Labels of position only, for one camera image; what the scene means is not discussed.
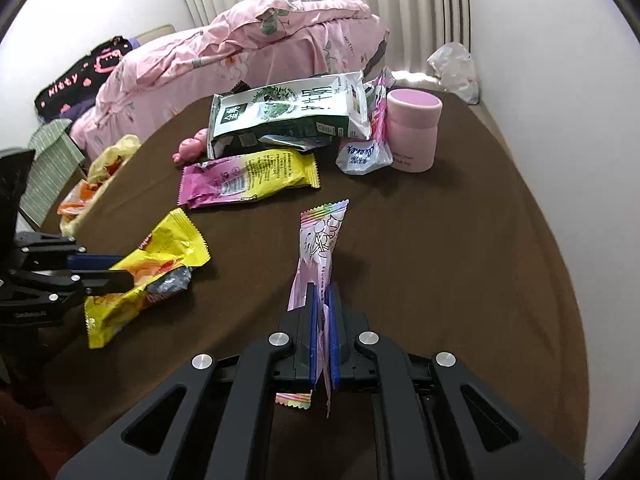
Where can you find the black Hello Kitty pillow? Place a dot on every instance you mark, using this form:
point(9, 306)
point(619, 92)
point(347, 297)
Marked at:
point(75, 85)

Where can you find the pink and yellow snack wrapper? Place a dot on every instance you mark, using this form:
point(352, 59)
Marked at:
point(250, 175)

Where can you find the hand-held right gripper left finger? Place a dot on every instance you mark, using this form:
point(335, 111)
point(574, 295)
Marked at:
point(313, 340)

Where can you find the white plastic bag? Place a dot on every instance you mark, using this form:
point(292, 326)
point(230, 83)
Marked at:
point(455, 70)

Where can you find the pink striped wrapper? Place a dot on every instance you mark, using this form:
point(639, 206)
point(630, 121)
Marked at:
point(381, 110)

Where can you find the pink bed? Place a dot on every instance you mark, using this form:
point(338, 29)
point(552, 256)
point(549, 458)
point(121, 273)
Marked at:
point(225, 50)

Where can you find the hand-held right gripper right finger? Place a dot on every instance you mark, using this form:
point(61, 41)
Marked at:
point(334, 340)

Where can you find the pink candy wrapper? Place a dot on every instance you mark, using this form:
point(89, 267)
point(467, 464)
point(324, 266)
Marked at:
point(320, 245)

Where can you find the orange snack wrapper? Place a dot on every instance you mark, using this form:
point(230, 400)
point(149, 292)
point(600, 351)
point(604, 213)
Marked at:
point(75, 205)

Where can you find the green and white snack bag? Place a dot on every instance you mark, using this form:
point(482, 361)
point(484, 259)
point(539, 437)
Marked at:
point(285, 105)

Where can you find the green checked cloth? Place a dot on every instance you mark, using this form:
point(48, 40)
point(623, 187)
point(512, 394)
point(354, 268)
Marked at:
point(50, 170)

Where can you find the yellow chip bag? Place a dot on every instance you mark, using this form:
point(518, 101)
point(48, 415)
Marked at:
point(170, 240)

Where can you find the pink cylindrical container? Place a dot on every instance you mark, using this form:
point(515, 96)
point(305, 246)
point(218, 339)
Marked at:
point(412, 130)

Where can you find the beige headboard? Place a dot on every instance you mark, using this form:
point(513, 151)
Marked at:
point(155, 32)

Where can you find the white tissue packet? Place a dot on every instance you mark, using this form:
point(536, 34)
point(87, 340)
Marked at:
point(362, 157)

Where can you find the pink ridged bottle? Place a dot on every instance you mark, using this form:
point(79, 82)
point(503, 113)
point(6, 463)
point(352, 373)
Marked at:
point(190, 147)

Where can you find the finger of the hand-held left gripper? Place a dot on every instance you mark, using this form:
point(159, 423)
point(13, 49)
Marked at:
point(107, 281)
point(95, 261)

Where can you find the yellow plastic bag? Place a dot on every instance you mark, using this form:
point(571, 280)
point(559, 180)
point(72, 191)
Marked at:
point(112, 157)

